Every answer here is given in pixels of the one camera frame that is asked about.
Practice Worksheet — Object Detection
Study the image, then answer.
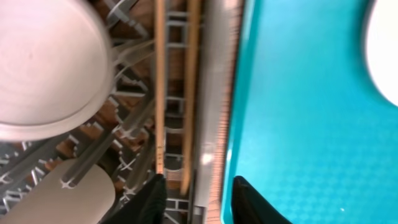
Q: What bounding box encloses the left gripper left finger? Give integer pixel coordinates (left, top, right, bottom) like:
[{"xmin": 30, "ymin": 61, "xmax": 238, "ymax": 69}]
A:
[{"xmin": 103, "ymin": 174, "xmax": 167, "ymax": 224}]

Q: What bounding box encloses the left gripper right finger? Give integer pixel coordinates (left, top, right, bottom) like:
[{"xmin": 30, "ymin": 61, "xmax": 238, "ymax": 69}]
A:
[{"xmin": 231, "ymin": 175, "xmax": 292, "ymax": 224}]

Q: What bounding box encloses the grey-green bowl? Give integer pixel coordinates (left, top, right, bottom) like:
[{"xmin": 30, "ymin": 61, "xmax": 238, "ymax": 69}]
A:
[{"xmin": 1, "ymin": 159, "xmax": 116, "ymax": 224}]

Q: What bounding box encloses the pink small bowl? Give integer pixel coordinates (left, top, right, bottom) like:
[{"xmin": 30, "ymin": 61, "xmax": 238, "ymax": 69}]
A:
[{"xmin": 1, "ymin": 0, "xmax": 114, "ymax": 141}]

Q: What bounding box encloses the wooden chopstick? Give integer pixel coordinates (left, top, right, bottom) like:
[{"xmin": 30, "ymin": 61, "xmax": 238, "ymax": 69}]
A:
[
  {"xmin": 180, "ymin": 0, "xmax": 202, "ymax": 195},
  {"xmin": 155, "ymin": 0, "xmax": 165, "ymax": 174}
]

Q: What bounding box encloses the large white plate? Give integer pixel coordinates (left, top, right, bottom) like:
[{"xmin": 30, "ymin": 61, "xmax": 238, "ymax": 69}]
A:
[{"xmin": 364, "ymin": 0, "xmax": 397, "ymax": 106}]

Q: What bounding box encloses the grey dishwasher rack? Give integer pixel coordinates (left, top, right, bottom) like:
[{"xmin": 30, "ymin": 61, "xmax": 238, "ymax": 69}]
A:
[{"xmin": 1, "ymin": 1, "xmax": 240, "ymax": 223}]

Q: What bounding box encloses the teal plastic tray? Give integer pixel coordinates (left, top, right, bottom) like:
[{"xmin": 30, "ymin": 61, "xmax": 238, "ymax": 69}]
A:
[{"xmin": 221, "ymin": 0, "xmax": 397, "ymax": 223}]

